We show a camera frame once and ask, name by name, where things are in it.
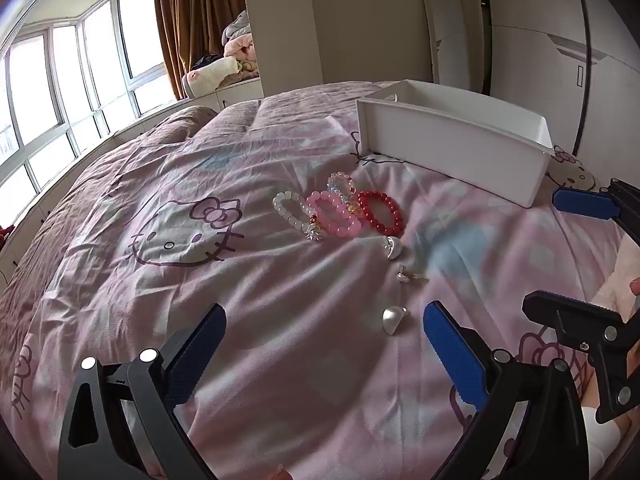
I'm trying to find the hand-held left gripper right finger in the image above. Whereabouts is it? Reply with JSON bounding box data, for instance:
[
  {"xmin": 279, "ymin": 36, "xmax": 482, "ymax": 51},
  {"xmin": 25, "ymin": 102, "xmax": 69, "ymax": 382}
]
[{"xmin": 422, "ymin": 301, "xmax": 591, "ymax": 480}]

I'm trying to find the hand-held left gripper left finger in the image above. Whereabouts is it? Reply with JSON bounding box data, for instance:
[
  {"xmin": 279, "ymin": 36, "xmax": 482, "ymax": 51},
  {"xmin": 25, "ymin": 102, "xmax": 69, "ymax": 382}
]
[{"xmin": 57, "ymin": 302, "xmax": 228, "ymax": 480}]

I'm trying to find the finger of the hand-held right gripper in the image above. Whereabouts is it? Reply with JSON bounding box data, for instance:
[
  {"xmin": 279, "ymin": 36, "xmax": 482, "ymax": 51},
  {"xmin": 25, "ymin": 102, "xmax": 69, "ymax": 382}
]
[
  {"xmin": 522, "ymin": 290, "xmax": 640, "ymax": 423},
  {"xmin": 552, "ymin": 178, "xmax": 640, "ymax": 241}
]

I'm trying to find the white plastic storage box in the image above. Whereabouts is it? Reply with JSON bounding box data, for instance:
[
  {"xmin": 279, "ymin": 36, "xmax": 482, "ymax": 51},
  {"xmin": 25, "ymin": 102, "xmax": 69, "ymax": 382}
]
[{"xmin": 356, "ymin": 79, "xmax": 555, "ymax": 209}]

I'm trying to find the multicolour crystal bead bracelet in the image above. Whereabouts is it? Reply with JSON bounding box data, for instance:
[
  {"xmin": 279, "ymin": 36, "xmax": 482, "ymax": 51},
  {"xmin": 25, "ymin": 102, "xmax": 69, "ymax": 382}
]
[{"xmin": 327, "ymin": 172, "xmax": 360, "ymax": 212}]

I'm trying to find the person's right hand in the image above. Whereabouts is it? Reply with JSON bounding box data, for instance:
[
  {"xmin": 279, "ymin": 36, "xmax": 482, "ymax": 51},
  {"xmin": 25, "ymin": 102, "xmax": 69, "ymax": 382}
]
[{"xmin": 600, "ymin": 240, "xmax": 640, "ymax": 323}]

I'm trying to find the pink cartoon cat printed blanket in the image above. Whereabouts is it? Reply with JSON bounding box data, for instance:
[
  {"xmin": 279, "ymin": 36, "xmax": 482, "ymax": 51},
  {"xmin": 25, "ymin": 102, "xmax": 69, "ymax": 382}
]
[{"xmin": 10, "ymin": 110, "xmax": 640, "ymax": 480}]

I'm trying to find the white wardrobe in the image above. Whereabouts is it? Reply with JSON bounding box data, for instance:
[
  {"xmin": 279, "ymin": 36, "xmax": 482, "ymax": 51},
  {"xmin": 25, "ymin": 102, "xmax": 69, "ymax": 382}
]
[{"xmin": 480, "ymin": 0, "xmax": 640, "ymax": 176}]

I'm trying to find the white framed standing mirror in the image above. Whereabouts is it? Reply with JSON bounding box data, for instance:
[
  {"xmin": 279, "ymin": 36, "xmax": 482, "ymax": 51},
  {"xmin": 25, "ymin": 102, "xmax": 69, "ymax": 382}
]
[{"xmin": 419, "ymin": 0, "xmax": 487, "ymax": 97}]

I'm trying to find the dusty pink fleece bed cover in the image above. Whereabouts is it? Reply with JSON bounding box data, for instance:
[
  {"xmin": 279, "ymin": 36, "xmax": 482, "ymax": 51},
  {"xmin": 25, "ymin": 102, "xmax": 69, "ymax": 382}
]
[{"xmin": 0, "ymin": 80, "xmax": 401, "ymax": 321}]

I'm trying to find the white framed bay window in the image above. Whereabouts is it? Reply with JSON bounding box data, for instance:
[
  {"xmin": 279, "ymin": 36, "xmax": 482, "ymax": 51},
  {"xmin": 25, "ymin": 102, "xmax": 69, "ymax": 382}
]
[{"xmin": 0, "ymin": 0, "xmax": 173, "ymax": 211}]

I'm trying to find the pink fluffy blanket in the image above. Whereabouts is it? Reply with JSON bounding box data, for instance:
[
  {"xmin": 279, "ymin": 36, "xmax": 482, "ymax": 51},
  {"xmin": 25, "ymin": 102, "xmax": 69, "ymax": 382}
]
[{"xmin": 222, "ymin": 35, "xmax": 258, "ymax": 81}]

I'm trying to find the grey garment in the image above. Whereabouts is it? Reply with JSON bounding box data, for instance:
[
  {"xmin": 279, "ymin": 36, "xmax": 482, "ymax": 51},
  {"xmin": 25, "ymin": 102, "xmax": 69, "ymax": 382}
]
[{"xmin": 222, "ymin": 10, "xmax": 251, "ymax": 46}]

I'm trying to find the brown curtain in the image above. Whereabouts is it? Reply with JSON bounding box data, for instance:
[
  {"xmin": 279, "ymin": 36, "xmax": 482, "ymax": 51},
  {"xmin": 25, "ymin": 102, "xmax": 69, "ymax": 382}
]
[{"xmin": 152, "ymin": 0, "xmax": 248, "ymax": 101}]

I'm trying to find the red bead bracelet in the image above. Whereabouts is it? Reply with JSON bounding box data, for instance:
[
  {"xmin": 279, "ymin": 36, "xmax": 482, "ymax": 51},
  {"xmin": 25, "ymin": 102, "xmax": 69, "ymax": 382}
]
[{"xmin": 357, "ymin": 190, "xmax": 404, "ymax": 237}]

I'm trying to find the white bead bracelet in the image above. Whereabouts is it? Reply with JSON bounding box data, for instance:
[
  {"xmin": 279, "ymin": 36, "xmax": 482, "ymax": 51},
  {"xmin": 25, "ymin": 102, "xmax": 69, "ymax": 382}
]
[{"xmin": 272, "ymin": 190, "xmax": 326, "ymax": 243}]

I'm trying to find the deep pink bead bracelet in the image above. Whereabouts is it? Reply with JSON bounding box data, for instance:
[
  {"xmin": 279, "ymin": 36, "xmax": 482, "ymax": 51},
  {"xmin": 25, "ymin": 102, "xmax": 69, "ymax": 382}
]
[{"xmin": 306, "ymin": 191, "xmax": 351, "ymax": 226}]

